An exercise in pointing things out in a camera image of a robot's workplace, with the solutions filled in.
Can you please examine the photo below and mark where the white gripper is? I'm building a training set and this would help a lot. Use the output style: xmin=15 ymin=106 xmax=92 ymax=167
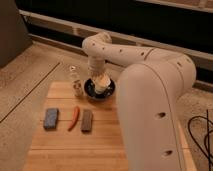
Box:
xmin=88 ymin=56 xmax=105 ymax=77

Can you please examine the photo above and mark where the wooden cutting board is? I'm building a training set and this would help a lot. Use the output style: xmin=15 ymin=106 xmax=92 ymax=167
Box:
xmin=22 ymin=80 xmax=198 ymax=171

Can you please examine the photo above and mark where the black cable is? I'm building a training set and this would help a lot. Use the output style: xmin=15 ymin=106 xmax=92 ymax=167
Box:
xmin=187 ymin=109 xmax=213 ymax=171

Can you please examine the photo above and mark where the dark ceramic bowl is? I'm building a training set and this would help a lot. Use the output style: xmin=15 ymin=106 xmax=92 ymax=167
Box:
xmin=84 ymin=79 xmax=116 ymax=100

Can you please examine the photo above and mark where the blue sponge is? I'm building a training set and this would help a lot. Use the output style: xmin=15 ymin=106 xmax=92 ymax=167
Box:
xmin=43 ymin=108 xmax=59 ymax=130

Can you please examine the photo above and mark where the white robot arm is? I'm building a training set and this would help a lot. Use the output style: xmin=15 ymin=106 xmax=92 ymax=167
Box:
xmin=82 ymin=32 xmax=196 ymax=171

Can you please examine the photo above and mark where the white ceramic cup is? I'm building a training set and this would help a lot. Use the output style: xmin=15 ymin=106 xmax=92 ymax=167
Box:
xmin=94 ymin=74 xmax=111 ymax=94

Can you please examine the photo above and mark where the red chili pepper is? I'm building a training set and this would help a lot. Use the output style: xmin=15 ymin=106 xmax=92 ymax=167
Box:
xmin=68 ymin=106 xmax=80 ymax=131

